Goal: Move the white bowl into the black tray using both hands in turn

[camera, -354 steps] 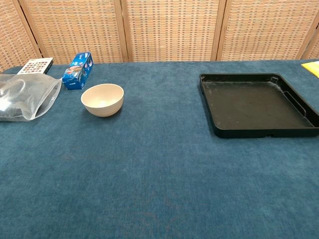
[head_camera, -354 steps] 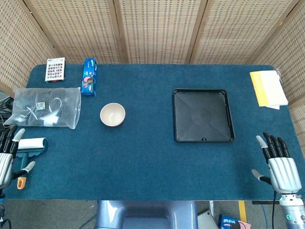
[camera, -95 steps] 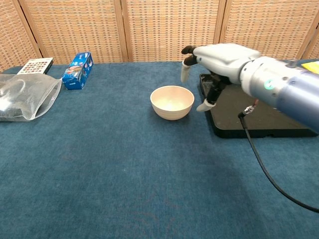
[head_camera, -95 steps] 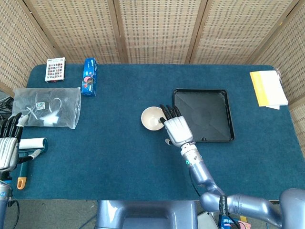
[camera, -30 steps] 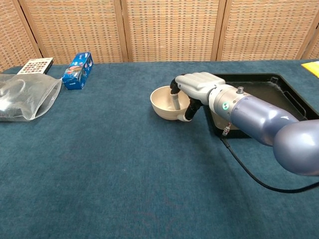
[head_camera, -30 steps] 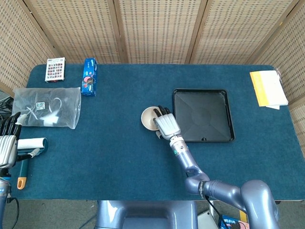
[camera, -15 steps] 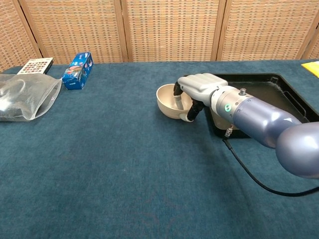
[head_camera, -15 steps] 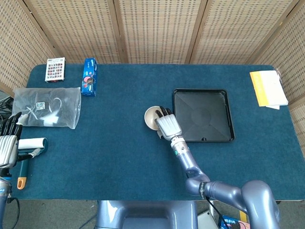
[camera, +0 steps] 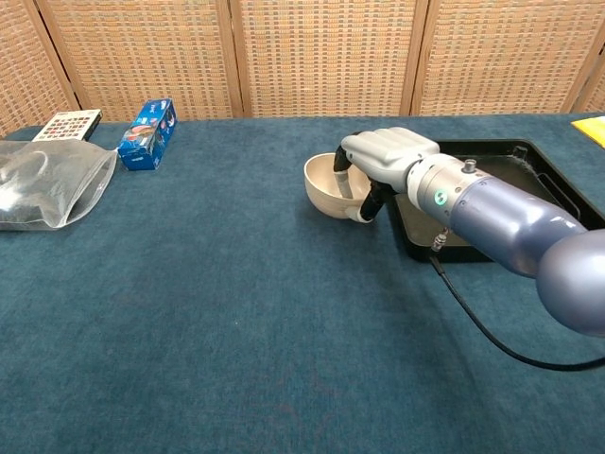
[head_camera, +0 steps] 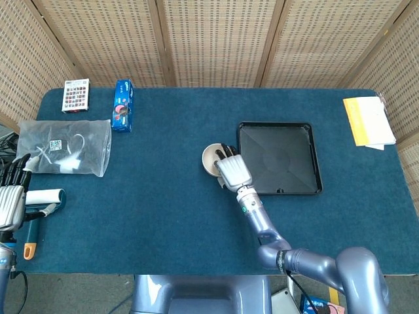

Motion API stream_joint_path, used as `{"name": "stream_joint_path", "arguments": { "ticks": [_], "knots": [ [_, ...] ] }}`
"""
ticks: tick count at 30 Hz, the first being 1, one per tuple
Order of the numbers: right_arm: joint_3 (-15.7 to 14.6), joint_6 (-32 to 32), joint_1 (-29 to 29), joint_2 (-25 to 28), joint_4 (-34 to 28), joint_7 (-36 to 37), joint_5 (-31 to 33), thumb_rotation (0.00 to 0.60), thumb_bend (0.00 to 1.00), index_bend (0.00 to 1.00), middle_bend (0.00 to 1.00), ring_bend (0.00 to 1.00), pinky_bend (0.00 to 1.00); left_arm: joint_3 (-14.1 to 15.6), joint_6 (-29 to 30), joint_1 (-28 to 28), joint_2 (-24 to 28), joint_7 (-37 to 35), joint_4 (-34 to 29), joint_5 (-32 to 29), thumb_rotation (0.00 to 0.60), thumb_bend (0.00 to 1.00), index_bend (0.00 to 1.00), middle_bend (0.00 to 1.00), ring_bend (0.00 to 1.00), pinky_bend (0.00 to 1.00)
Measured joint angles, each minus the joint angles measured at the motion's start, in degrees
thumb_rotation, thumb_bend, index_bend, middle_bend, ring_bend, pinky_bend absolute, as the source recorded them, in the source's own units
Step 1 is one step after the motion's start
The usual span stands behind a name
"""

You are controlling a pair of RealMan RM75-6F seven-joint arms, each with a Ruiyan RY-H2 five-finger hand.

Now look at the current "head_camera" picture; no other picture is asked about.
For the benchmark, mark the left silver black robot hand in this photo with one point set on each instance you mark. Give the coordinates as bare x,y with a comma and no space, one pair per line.
11,206

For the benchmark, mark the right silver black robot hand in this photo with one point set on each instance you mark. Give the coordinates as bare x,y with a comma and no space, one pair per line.
234,171

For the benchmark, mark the small beige bowl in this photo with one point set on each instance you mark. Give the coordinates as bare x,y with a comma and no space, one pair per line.
209,158

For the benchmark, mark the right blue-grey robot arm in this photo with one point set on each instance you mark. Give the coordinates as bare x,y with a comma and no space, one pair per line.
311,261

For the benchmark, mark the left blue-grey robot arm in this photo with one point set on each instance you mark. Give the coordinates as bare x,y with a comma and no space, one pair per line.
5,261

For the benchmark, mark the black square plastic tray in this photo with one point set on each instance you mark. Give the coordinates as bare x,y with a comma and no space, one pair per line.
281,153

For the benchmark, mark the teal lint roller orange tip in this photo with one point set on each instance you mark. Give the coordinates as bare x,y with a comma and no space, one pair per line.
44,197

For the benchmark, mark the blue felt table cover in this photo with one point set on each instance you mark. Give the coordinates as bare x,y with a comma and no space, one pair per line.
147,222

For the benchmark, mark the white box with coloured squares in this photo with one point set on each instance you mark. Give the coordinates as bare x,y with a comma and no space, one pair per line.
75,96

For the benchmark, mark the blue cookie box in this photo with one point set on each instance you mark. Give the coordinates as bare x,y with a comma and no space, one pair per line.
122,108

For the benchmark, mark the blue-grey robot torso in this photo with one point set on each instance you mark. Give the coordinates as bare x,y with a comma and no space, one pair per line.
196,294

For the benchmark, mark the woven bamboo screen panel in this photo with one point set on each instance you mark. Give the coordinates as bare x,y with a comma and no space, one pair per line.
104,42
216,42
402,65
19,65
327,42

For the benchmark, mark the white flat device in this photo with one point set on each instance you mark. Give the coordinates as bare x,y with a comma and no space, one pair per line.
281,302

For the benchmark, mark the yellow and white booklet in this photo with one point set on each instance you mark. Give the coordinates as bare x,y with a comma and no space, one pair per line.
370,121

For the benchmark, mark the yellow floor tape strip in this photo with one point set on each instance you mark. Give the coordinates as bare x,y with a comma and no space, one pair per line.
334,294

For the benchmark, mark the blue cookie pack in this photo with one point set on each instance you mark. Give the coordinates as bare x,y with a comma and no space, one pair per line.
322,305

